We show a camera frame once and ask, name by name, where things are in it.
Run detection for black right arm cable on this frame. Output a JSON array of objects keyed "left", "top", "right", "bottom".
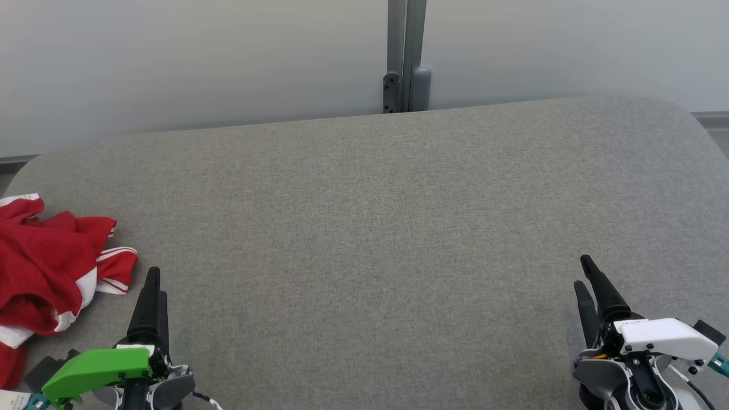
[{"left": 666, "top": 364, "right": 718, "bottom": 410}]

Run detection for grey metal partition post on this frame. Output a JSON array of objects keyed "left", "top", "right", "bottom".
[{"left": 387, "top": 0, "right": 428, "bottom": 112}]

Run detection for grey fabric sofa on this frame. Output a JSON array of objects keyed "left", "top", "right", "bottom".
[{"left": 0, "top": 96, "right": 729, "bottom": 410}]

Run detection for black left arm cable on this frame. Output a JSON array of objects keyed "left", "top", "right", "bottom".
[{"left": 191, "top": 390, "right": 224, "bottom": 410}]

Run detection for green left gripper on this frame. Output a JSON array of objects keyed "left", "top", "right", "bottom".
[{"left": 41, "top": 266, "right": 171, "bottom": 407}]

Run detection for red shorts with white panel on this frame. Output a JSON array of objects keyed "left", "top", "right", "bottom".
[{"left": 0, "top": 251, "right": 97, "bottom": 391}]

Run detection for grey round post foot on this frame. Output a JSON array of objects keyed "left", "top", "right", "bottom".
[{"left": 409, "top": 66, "right": 432, "bottom": 112}]

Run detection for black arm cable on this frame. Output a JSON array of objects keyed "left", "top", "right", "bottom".
[
  {"left": 666, "top": 364, "right": 718, "bottom": 410},
  {"left": 191, "top": 390, "right": 224, "bottom": 410}
]

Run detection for red basketball jersey striped trim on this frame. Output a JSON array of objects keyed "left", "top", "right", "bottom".
[{"left": 0, "top": 194, "right": 138, "bottom": 297}]

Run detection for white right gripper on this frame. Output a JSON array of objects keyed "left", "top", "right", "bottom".
[{"left": 574, "top": 255, "right": 719, "bottom": 410}]

